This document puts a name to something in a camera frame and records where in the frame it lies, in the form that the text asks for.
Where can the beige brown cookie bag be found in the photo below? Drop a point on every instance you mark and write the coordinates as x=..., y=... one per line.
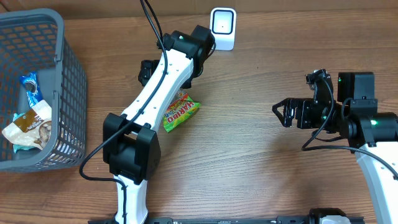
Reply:
x=33, y=128

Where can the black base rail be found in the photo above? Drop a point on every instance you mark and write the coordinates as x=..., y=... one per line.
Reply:
x=315, y=216

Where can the green Haribo gummy bag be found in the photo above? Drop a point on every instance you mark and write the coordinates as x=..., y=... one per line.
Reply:
x=181, y=108

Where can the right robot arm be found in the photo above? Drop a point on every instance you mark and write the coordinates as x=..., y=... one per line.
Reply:
x=351, y=114

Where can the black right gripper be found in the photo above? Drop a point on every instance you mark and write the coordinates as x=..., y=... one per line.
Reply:
x=303, y=121

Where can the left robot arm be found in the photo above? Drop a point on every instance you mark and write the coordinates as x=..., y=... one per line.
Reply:
x=133, y=152

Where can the blue Oreo cookie packet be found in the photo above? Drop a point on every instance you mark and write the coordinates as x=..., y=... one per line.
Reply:
x=32, y=87

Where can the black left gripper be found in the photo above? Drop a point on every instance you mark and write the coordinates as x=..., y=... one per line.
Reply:
x=148, y=68

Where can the white barcode scanner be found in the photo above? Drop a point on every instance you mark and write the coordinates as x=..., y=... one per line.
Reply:
x=223, y=27

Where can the grey plastic shopping basket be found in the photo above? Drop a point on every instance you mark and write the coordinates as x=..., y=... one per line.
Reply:
x=34, y=41

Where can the light teal snack packet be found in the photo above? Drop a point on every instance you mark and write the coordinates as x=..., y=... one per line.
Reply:
x=17, y=147

